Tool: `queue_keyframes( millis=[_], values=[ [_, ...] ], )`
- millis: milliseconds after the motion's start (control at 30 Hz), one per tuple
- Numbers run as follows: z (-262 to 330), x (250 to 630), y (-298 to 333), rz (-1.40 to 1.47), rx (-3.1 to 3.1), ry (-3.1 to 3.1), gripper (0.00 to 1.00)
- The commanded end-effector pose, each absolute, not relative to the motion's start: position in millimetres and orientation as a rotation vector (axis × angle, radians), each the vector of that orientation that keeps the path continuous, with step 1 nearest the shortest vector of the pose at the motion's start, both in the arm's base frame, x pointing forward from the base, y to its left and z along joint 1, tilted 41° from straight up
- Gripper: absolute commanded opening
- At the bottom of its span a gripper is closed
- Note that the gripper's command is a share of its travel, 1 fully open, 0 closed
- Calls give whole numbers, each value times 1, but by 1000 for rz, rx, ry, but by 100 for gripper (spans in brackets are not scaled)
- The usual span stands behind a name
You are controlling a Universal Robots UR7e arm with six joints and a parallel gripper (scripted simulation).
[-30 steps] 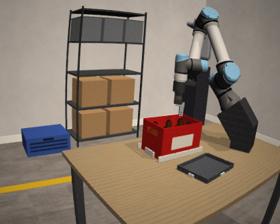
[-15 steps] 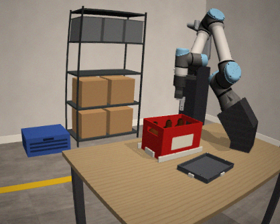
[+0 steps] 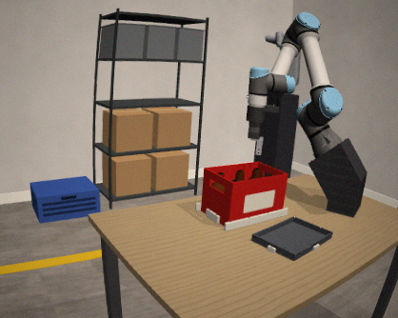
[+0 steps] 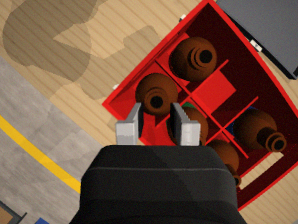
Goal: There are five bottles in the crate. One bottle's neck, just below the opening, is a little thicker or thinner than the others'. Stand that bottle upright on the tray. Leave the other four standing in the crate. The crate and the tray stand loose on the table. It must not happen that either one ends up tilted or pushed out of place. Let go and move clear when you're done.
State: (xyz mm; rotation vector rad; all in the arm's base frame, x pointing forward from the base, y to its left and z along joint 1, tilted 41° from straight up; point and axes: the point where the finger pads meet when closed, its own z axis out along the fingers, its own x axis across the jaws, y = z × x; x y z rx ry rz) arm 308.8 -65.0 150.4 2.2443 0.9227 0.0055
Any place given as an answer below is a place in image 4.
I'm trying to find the brown bottle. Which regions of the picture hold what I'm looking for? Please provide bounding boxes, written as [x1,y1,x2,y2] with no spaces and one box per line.
[225,106,287,153]
[168,37,217,82]
[135,72,178,116]
[206,133,242,188]
[166,101,209,146]

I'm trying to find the red divided crate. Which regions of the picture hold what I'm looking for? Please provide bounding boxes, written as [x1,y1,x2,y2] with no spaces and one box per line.
[101,0,298,212]

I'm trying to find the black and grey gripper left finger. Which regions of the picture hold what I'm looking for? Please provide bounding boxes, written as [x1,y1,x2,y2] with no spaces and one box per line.
[115,103,144,145]

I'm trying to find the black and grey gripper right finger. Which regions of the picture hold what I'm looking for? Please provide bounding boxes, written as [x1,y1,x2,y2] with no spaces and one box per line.
[170,103,200,146]

